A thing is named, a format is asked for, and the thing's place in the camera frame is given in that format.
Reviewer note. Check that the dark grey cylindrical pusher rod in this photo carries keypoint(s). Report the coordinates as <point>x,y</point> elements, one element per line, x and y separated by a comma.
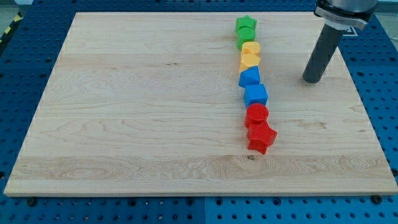
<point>323,51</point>

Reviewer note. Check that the blue pentagon block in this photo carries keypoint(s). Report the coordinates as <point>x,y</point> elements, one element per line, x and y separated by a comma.
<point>250,76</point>

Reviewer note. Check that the yellow pentagon block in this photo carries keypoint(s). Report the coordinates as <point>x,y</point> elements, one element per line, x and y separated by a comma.
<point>248,61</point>

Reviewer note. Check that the green cylinder block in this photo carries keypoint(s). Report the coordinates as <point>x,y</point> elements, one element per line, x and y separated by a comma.
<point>245,34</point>

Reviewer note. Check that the light wooden board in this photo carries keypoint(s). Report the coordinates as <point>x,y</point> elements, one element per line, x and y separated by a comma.
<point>148,104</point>

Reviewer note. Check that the yellow cylinder block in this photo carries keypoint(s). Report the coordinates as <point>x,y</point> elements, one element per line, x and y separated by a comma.
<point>251,47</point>

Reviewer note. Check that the red cylinder block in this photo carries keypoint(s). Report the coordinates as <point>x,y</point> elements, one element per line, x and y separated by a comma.
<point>256,113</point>

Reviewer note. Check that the red star block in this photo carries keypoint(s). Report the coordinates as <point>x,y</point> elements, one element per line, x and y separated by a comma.
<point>260,137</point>

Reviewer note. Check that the green star block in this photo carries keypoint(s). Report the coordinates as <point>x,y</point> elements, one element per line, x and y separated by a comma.
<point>245,22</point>

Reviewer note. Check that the blue cube block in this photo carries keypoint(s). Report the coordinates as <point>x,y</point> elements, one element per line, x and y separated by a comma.
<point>255,94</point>

